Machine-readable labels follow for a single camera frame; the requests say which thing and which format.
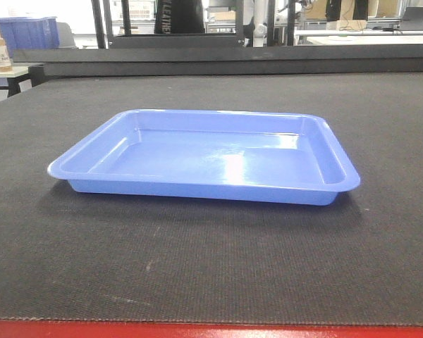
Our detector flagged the blue plastic tray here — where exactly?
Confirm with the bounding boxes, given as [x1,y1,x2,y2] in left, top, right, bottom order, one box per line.
[47,109,361,206]

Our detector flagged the dark woven table mat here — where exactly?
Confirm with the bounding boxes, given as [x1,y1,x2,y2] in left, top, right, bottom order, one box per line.
[0,73,423,325]

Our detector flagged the cardboard box on table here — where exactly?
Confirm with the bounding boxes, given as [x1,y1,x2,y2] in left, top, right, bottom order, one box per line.
[335,20,367,32]

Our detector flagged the white side table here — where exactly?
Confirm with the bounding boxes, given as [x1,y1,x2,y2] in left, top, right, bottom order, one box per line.
[0,63,42,98]

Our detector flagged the blue storage crate background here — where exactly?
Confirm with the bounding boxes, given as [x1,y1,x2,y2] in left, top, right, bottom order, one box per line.
[0,16,59,58]

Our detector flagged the black metal frame rack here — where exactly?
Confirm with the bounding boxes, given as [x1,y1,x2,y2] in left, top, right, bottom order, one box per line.
[92,1,275,49]

